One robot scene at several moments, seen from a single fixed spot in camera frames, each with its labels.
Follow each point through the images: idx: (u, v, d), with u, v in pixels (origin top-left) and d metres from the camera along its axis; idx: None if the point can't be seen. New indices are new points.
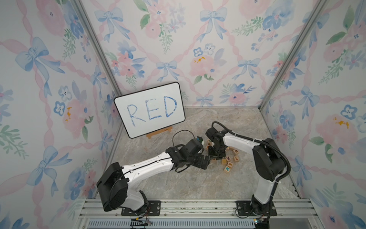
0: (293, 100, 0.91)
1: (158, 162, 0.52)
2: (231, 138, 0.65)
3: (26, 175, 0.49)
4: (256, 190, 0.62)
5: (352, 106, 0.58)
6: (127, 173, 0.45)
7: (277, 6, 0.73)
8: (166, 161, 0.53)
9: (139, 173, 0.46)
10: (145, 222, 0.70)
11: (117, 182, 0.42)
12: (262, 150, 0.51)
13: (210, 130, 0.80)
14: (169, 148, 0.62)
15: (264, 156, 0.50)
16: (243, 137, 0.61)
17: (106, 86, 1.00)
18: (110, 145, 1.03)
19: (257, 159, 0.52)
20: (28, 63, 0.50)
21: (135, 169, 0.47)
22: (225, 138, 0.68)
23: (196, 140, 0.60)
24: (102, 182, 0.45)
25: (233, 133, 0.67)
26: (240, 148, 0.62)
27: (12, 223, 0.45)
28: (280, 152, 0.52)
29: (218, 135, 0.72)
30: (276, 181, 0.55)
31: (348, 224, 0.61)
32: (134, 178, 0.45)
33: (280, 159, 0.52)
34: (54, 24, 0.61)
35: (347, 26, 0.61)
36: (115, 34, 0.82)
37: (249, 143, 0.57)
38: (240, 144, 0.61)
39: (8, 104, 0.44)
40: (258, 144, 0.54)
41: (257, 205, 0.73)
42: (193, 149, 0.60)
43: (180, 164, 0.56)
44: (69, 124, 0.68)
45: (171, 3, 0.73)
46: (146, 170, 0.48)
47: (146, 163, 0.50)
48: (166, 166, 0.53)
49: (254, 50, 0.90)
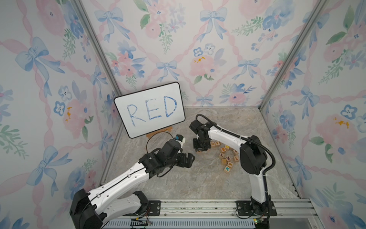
0: (293, 100, 0.91)
1: (130, 177, 0.48)
2: (217, 133, 0.64)
3: (26, 175, 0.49)
4: (252, 190, 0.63)
5: (352, 106, 0.58)
6: (95, 199, 0.42)
7: (277, 6, 0.73)
8: (138, 173, 0.49)
9: (108, 195, 0.43)
10: (145, 222, 0.70)
11: (85, 211, 0.39)
12: (249, 148, 0.52)
13: (194, 123, 0.77)
14: (143, 157, 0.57)
15: (250, 153, 0.52)
16: (230, 134, 0.61)
17: (106, 85, 1.00)
18: (110, 145, 1.03)
19: (243, 156, 0.54)
20: (28, 63, 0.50)
21: (103, 192, 0.44)
22: (210, 133, 0.67)
23: (171, 142, 0.56)
24: (71, 212, 0.45)
25: (219, 128, 0.66)
26: (226, 142, 0.63)
27: (12, 223, 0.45)
28: (263, 147, 0.56)
29: (202, 128, 0.70)
30: (263, 174, 0.58)
31: (348, 224, 0.61)
32: (102, 203, 0.42)
33: (263, 154, 0.55)
34: (54, 24, 0.61)
35: (347, 26, 0.61)
36: (115, 34, 0.82)
37: (235, 140, 0.58)
38: (226, 140, 0.61)
39: (8, 104, 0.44)
40: (244, 141, 0.56)
41: (257, 206, 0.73)
42: (169, 151, 0.56)
43: (158, 170, 0.53)
44: (69, 124, 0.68)
45: (171, 3, 0.73)
46: (116, 189, 0.45)
47: (115, 181, 0.46)
48: (139, 179, 0.50)
49: (254, 50, 0.90)
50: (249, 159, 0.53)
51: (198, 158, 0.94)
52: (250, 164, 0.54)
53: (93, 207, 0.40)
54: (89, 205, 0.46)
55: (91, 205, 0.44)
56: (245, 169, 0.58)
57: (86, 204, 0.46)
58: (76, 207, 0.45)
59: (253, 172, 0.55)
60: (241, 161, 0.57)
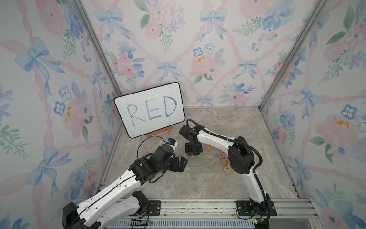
0: (293, 100, 0.91)
1: (119, 186, 0.47)
2: (205, 137, 0.66)
3: (26, 175, 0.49)
4: (249, 191, 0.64)
5: (352, 106, 0.58)
6: (84, 212, 0.41)
7: (277, 6, 0.73)
8: (128, 182, 0.48)
9: (97, 207, 0.43)
10: (145, 222, 0.70)
11: (74, 225, 0.39)
12: (237, 150, 0.55)
13: (183, 128, 0.78)
14: (134, 163, 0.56)
15: (238, 154, 0.55)
16: (217, 136, 0.63)
17: (106, 85, 1.00)
18: (110, 145, 1.03)
19: (231, 157, 0.57)
20: (28, 63, 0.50)
21: (92, 204, 0.43)
22: (200, 137, 0.68)
23: (164, 147, 0.56)
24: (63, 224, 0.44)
25: (208, 131, 0.67)
26: (214, 145, 0.65)
27: (12, 223, 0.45)
28: (249, 146, 0.58)
29: (191, 132, 0.71)
30: (253, 172, 0.60)
31: (348, 224, 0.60)
32: (91, 215, 0.41)
33: (250, 153, 0.59)
34: (54, 24, 0.61)
35: (347, 26, 0.61)
36: (115, 34, 0.82)
37: (223, 142, 0.60)
38: (215, 142, 0.63)
39: (8, 105, 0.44)
40: (231, 143, 0.58)
41: (258, 207, 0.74)
42: (161, 156, 0.55)
43: (150, 175, 0.52)
44: (69, 124, 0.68)
45: (171, 3, 0.73)
46: (105, 200, 0.44)
47: (105, 192, 0.45)
48: (130, 187, 0.48)
49: (254, 49, 0.90)
50: (236, 159, 0.55)
51: (198, 158, 0.94)
52: (239, 164, 0.56)
53: (82, 221, 0.40)
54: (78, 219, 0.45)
55: (80, 219, 0.40)
56: (236, 169, 0.60)
57: (75, 218, 0.45)
58: (67, 220, 0.45)
59: (242, 171, 0.57)
60: (230, 161, 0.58)
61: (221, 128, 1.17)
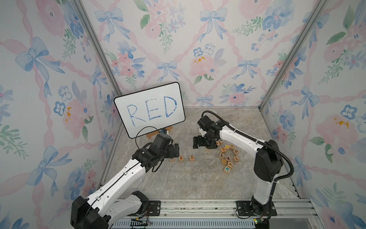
0: (293, 100, 0.91)
1: (127, 173, 0.48)
2: (229, 134, 0.60)
3: (26, 176, 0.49)
4: (255, 191, 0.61)
5: (352, 106, 0.58)
6: (96, 202, 0.41)
7: (277, 6, 0.73)
8: (134, 169, 0.49)
9: (109, 196, 0.43)
10: (145, 222, 0.70)
11: (88, 215, 0.38)
12: (266, 155, 0.48)
13: (204, 119, 0.72)
14: (136, 152, 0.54)
15: (268, 160, 0.49)
16: (245, 136, 0.56)
17: (106, 85, 1.00)
18: (110, 145, 1.03)
19: (258, 161, 0.51)
20: (28, 63, 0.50)
21: (103, 193, 0.43)
22: (223, 133, 0.62)
23: (163, 135, 0.58)
24: (73, 222, 0.43)
25: (233, 129, 0.61)
26: (239, 145, 0.58)
27: (12, 223, 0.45)
28: (282, 154, 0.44)
29: (213, 127, 0.65)
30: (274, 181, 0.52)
31: (348, 225, 0.61)
32: (104, 204, 0.41)
33: (279, 161, 0.52)
34: (54, 24, 0.61)
35: (347, 26, 0.61)
36: (115, 34, 0.82)
37: (250, 143, 0.53)
38: (239, 142, 0.57)
39: (8, 104, 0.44)
40: (260, 146, 0.51)
41: (257, 206, 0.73)
42: (161, 143, 0.57)
43: (153, 162, 0.54)
44: (69, 124, 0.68)
45: (171, 3, 0.73)
46: (116, 187, 0.45)
47: (113, 181, 0.46)
48: (137, 174, 0.50)
49: (254, 50, 0.90)
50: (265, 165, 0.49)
51: (198, 158, 0.94)
52: (266, 171, 0.50)
53: (96, 210, 0.40)
54: (91, 210, 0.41)
55: (94, 209, 0.40)
56: (259, 175, 0.54)
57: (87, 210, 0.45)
58: (77, 216, 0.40)
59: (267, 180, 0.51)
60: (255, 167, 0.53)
61: None
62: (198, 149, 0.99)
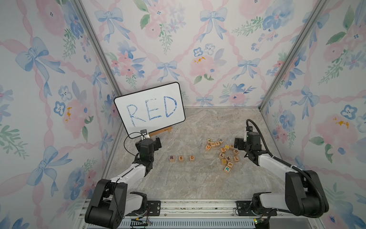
0: (293, 100, 0.91)
1: (136, 168, 0.59)
2: (268, 160, 0.60)
3: (26, 175, 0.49)
4: (264, 194, 0.65)
5: (352, 106, 0.58)
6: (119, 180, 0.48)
7: (276, 6, 0.73)
8: (138, 166, 0.62)
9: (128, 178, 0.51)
10: (145, 222, 0.70)
11: (116, 189, 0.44)
12: (298, 181, 0.44)
13: (255, 139, 0.70)
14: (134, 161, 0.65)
15: (298, 186, 0.44)
16: (280, 161, 0.56)
17: (106, 85, 1.00)
18: (110, 145, 1.03)
19: (287, 184, 0.47)
20: (28, 63, 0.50)
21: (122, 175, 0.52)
22: (261, 158, 0.64)
23: (144, 145, 0.66)
24: (93, 206, 0.43)
25: (272, 155, 0.62)
26: (274, 171, 0.57)
27: (12, 223, 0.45)
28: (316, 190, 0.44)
29: (255, 154, 0.68)
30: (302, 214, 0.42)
31: (348, 225, 0.60)
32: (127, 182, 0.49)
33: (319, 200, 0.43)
34: (54, 24, 0.61)
35: (347, 26, 0.61)
36: (115, 34, 0.82)
37: (285, 168, 0.51)
38: (275, 168, 0.56)
39: (8, 104, 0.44)
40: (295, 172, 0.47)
41: (256, 201, 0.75)
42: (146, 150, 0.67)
43: (150, 166, 0.68)
44: (69, 124, 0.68)
45: (171, 3, 0.73)
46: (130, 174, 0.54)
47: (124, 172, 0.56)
48: (142, 170, 0.61)
49: (254, 50, 0.90)
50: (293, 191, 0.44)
51: (198, 158, 0.94)
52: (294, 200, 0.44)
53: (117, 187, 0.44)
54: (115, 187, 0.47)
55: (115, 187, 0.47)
56: (289, 205, 0.47)
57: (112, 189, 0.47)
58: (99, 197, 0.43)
59: (297, 213, 0.44)
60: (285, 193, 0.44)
61: (221, 128, 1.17)
62: (198, 149, 0.99)
